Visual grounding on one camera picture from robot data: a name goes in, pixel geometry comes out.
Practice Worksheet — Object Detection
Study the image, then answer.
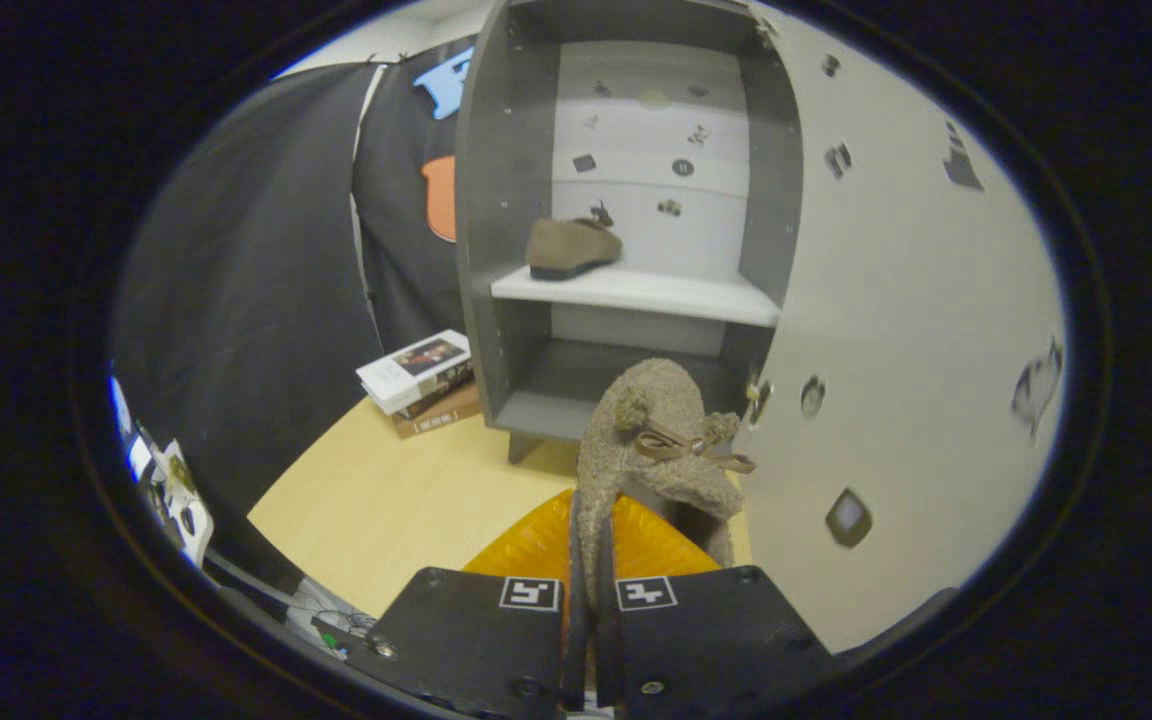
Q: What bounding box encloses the black backdrop cloth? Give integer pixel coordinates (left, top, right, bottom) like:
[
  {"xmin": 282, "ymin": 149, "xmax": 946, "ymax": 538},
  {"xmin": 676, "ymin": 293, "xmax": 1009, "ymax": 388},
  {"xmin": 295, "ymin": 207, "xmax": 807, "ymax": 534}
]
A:
[{"xmin": 111, "ymin": 40, "xmax": 477, "ymax": 591}]

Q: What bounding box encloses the brown fuzzy shoe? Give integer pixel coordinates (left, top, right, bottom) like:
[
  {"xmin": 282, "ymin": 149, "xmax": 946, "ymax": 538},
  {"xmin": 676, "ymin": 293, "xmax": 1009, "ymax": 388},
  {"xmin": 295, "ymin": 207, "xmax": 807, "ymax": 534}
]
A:
[
  {"xmin": 574, "ymin": 358, "xmax": 757, "ymax": 611},
  {"xmin": 524, "ymin": 203, "xmax": 625, "ymax": 282}
]

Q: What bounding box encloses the white cabinet shelf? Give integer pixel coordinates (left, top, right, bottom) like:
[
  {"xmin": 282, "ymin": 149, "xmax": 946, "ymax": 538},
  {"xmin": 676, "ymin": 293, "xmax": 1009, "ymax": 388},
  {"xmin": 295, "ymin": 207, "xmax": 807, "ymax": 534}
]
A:
[{"xmin": 489, "ymin": 263, "xmax": 783, "ymax": 329}]

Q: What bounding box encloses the grey shoe cabinet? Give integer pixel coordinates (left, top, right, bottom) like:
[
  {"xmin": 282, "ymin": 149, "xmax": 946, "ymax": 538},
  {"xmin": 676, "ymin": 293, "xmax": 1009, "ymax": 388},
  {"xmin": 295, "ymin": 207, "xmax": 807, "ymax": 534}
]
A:
[{"xmin": 454, "ymin": 0, "xmax": 805, "ymax": 466}]

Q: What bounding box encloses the white book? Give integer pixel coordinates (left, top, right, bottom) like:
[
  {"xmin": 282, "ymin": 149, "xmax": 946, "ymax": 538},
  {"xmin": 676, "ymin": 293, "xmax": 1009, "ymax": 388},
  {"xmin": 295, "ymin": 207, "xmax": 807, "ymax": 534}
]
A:
[{"xmin": 356, "ymin": 330, "xmax": 474, "ymax": 416}]

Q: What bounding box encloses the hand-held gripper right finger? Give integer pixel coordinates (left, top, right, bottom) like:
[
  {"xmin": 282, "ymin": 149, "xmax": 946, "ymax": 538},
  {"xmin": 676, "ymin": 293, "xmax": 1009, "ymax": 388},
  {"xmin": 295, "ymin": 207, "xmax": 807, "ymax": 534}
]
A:
[{"xmin": 596, "ymin": 497, "xmax": 837, "ymax": 720}]

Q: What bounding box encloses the brown book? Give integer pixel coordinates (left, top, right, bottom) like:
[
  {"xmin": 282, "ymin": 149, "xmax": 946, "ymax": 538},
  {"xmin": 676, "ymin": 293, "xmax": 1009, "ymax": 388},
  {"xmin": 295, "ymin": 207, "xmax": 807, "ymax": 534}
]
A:
[{"xmin": 391, "ymin": 385, "xmax": 484, "ymax": 439}]

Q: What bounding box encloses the tangle of cables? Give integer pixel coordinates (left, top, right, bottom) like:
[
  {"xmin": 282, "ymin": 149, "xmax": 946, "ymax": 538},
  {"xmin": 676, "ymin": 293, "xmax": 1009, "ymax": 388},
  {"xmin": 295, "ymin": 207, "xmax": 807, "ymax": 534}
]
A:
[{"xmin": 281, "ymin": 575, "xmax": 382, "ymax": 663}]

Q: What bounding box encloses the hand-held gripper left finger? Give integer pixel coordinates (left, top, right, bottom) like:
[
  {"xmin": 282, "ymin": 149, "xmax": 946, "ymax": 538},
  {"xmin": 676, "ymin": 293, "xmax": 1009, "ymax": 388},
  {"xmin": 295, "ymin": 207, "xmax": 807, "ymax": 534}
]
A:
[{"xmin": 366, "ymin": 488, "xmax": 587, "ymax": 720}]

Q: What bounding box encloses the white printed object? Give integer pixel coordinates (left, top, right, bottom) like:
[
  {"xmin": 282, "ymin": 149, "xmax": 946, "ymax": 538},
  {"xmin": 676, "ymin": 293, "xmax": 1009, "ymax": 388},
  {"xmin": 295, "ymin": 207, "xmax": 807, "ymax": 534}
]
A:
[{"xmin": 108, "ymin": 375, "xmax": 217, "ymax": 569}]

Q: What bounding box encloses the dark book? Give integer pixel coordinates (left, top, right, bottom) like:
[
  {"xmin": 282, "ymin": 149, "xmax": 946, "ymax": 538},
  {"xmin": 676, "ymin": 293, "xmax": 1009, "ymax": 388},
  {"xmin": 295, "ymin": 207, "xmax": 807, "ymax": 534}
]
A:
[{"xmin": 396, "ymin": 365, "xmax": 477, "ymax": 421}]

